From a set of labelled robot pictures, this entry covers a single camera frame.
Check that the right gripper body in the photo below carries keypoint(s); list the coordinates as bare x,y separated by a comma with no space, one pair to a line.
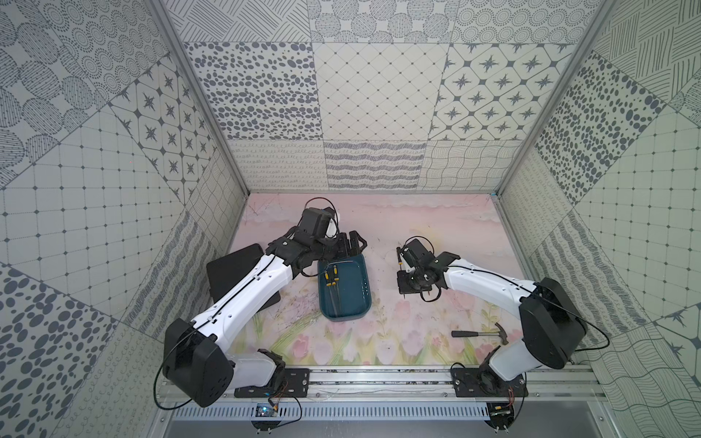
411,282

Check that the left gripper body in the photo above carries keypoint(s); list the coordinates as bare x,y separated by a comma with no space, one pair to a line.
344,246

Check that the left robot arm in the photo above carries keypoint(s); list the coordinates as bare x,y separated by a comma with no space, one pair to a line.
196,357

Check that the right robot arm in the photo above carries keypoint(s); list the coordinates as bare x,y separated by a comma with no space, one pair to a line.
551,326

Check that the teal plastic storage box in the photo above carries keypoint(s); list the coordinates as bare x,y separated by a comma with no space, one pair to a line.
354,288

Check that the claw hammer black handle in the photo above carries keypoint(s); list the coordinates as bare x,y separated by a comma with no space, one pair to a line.
499,333

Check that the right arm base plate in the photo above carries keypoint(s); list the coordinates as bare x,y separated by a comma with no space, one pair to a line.
478,383

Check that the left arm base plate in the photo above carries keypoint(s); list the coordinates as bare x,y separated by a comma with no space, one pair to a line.
285,383

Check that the aluminium mounting rail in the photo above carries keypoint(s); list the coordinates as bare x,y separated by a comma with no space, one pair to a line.
575,383

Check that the white cable duct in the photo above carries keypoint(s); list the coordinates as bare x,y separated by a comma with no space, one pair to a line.
338,410

